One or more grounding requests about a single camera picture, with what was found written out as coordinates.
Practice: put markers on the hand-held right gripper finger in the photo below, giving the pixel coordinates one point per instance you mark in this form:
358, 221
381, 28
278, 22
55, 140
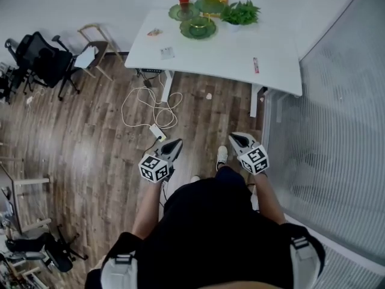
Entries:
237, 149
246, 135

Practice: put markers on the large black office chair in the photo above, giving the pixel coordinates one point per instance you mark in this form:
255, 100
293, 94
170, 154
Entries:
45, 59

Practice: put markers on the person's left white shoe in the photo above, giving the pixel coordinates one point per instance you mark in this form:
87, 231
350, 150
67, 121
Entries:
195, 179

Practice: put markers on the white papers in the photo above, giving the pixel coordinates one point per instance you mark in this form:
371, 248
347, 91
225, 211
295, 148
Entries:
85, 57

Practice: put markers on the green potted plant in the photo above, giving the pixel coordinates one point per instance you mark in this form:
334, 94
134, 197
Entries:
240, 14

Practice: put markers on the white power strip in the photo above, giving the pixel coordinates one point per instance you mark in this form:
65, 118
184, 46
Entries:
157, 131

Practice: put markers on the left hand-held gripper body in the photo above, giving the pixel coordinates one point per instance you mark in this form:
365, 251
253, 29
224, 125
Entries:
153, 169

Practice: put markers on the person's left forearm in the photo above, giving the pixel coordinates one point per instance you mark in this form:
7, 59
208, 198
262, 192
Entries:
147, 209

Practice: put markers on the orange snack packet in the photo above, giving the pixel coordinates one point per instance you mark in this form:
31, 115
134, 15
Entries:
155, 32

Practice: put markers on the white side table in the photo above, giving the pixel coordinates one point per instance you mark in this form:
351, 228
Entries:
30, 180

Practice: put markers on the wooden chair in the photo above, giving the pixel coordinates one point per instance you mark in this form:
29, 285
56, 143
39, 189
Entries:
97, 45

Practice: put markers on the person's black clothing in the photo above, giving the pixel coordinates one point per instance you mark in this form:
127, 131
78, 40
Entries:
216, 236

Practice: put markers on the red white snack bar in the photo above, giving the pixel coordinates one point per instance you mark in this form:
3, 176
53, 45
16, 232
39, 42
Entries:
256, 65

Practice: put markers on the cluttered shelf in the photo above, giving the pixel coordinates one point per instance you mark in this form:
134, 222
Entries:
18, 275

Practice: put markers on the black desk control panel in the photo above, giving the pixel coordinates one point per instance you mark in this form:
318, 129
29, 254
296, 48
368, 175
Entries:
152, 70

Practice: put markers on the black grey office chair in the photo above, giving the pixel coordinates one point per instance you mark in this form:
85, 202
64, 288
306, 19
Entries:
57, 251

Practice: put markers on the black power adapter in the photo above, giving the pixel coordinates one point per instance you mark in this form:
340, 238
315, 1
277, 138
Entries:
147, 83

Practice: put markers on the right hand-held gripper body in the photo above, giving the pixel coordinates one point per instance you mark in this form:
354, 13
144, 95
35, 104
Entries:
254, 161

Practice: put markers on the person's right forearm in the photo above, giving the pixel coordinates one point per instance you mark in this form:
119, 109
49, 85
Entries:
270, 197

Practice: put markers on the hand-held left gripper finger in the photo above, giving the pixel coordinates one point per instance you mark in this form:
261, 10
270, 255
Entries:
176, 153
170, 141

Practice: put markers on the slim black office chair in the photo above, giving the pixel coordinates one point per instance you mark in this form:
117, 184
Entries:
12, 80

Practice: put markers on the green glass tiered plates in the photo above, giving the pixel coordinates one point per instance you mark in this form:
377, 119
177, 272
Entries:
198, 29

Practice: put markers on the clear white small packet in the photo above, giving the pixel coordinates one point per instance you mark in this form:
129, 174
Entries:
167, 53

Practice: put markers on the white desk leg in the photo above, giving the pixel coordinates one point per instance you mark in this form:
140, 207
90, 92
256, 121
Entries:
254, 101
167, 86

